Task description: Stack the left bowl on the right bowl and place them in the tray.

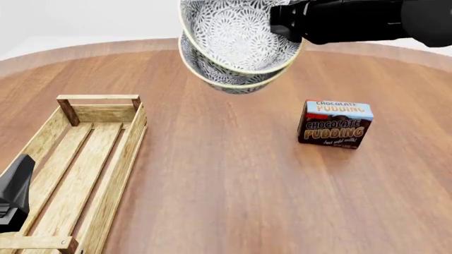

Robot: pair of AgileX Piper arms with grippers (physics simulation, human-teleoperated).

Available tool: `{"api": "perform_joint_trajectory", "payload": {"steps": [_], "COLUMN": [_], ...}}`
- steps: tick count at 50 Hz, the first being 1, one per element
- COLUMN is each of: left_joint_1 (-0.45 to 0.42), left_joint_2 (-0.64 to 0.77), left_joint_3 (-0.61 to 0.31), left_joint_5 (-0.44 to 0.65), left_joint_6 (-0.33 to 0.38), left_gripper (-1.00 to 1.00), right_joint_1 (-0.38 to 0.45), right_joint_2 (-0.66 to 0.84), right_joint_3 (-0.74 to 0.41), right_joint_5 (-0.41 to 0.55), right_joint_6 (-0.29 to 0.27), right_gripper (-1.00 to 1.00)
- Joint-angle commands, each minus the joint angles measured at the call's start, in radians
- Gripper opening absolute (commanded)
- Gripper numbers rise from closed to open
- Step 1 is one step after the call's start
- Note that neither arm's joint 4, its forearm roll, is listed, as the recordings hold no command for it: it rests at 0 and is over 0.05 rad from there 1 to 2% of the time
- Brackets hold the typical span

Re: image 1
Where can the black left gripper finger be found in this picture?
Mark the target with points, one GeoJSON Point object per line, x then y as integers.
{"type": "Point", "coordinates": [17, 180]}

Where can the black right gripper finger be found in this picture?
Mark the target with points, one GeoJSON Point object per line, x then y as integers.
{"type": "Point", "coordinates": [286, 32]}

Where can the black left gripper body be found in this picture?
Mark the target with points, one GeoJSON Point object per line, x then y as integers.
{"type": "Point", "coordinates": [10, 214]}

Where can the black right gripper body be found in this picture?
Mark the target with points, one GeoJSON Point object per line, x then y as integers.
{"type": "Point", "coordinates": [287, 16]}

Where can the patterned grey-white bowl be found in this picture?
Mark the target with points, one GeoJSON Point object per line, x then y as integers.
{"type": "Point", "coordinates": [233, 34]}
{"type": "Point", "coordinates": [229, 84]}

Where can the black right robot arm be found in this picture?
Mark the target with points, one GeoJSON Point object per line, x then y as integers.
{"type": "Point", "coordinates": [374, 21]}

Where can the wooden slat tray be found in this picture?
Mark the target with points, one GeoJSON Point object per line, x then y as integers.
{"type": "Point", "coordinates": [88, 158]}

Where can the chocolate pudding box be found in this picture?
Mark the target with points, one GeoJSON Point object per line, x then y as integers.
{"type": "Point", "coordinates": [333, 129]}

